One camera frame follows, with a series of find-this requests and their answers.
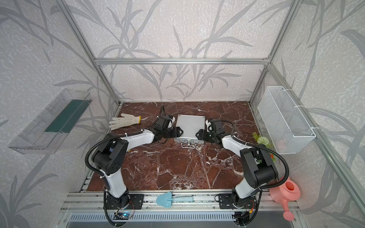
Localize silver aluminium poker case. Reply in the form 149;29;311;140
175;114;205;149

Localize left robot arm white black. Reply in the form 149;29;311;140
85;106;183;200

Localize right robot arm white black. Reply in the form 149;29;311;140
196;119;290;199

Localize white work glove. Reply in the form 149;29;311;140
109;113;141;131

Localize artificial flower pot plant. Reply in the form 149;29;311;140
252;132;276;163

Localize pink watering can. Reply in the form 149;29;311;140
270;178;301;221

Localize left green circuit board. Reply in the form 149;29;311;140
113;211;134;220

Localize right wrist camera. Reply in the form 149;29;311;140
205;120;212;132

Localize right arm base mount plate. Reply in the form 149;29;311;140
214;193;256;210

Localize white wire mesh basket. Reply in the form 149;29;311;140
258;86;316;154

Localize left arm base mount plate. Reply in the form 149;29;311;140
103;193;144;210

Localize right circuit board with wires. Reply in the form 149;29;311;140
232;211;256;227

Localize aluminium frame front rail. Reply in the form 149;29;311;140
59;189;300;213

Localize clear plastic wall shelf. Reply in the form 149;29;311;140
9;89;92;155

